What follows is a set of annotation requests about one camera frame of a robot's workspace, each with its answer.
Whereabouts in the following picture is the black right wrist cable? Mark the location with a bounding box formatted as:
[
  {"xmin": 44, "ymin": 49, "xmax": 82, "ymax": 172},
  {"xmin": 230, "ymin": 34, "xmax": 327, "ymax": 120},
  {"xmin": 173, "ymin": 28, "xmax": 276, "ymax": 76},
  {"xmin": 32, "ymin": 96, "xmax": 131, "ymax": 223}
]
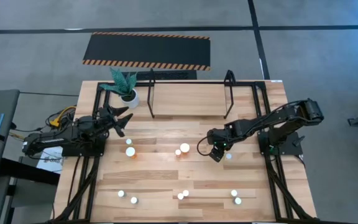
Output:
[{"xmin": 196, "ymin": 135, "xmax": 214, "ymax": 156}]

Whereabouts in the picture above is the yellow cable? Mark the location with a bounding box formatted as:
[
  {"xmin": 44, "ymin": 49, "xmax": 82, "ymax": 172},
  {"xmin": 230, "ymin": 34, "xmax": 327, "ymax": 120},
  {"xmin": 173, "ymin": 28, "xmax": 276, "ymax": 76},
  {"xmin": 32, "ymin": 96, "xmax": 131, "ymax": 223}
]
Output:
[{"xmin": 48, "ymin": 105, "xmax": 77, "ymax": 128}]

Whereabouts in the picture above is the white printed paper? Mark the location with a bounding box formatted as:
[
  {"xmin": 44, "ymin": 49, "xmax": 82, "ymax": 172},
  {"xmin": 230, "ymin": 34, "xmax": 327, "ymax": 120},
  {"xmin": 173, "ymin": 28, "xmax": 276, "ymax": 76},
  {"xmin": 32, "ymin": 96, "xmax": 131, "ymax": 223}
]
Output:
[{"xmin": 35, "ymin": 146, "xmax": 65, "ymax": 175}]

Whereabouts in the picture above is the black aluminium table frame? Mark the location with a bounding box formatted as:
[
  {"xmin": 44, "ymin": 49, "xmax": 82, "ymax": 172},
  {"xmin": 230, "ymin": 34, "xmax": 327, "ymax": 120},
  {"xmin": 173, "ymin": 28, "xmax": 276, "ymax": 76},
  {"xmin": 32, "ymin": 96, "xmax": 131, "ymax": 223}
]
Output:
[{"xmin": 53, "ymin": 80, "xmax": 319, "ymax": 223}]

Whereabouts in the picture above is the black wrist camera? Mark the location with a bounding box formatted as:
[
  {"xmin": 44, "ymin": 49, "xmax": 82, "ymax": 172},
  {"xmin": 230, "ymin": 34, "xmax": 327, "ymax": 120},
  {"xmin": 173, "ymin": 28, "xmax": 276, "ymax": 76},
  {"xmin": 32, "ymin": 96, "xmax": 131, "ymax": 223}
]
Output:
[
  {"xmin": 97, "ymin": 105, "xmax": 114, "ymax": 124},
  {"xmin": 209, "ymin": 146, "xmax": 227, "ymax": 164}
]

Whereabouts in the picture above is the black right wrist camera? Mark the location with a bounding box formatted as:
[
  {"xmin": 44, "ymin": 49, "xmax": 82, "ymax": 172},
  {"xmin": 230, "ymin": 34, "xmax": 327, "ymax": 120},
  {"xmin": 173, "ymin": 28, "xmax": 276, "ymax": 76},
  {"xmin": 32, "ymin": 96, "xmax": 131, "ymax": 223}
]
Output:
[{"xmin": 209, "ymin": 146, "xmax": 227, "ymax": 164}]

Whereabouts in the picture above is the snake plant in white pot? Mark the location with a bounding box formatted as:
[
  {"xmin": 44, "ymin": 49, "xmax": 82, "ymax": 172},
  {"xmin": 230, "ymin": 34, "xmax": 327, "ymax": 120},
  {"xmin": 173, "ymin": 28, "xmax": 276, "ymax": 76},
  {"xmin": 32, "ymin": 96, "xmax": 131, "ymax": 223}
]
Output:
[{"xmin": 99, "ymin": 67, "xmax": 140, "ymax": 110}]

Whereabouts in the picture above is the black hazard-striped floor mat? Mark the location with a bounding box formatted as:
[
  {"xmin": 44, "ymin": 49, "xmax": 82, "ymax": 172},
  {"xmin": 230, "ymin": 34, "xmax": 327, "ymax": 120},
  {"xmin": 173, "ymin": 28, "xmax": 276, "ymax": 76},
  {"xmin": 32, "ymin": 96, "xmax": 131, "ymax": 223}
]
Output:
[{"xmin": 81, "ymin": 31, "xmax": 211, "ymax": 72}]

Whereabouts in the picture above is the wooden shelf with black legs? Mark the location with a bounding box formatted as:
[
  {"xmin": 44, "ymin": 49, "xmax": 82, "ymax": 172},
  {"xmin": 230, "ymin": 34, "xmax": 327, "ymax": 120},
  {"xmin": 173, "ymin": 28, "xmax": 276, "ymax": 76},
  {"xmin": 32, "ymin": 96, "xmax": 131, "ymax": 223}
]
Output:
[{"xmin": 147, "ymin": 68, "xmax": 236, "ymax": 120}]

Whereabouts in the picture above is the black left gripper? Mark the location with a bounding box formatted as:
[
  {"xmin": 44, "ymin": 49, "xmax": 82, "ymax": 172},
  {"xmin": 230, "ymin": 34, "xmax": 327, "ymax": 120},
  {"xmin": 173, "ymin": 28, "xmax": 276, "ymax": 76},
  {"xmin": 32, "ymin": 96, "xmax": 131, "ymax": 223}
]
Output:
[{"xmin": 96, "ymin": 104, "xmax": 134, "ymax": 138}]

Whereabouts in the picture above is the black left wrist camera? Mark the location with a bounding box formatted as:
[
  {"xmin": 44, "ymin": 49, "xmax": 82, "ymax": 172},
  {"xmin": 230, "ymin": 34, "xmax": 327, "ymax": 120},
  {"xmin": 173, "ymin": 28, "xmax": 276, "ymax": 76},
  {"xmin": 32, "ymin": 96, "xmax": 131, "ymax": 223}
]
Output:
[{"xmin": 97, "ymin": 105, "xmax": 114, "ymax": 124}]

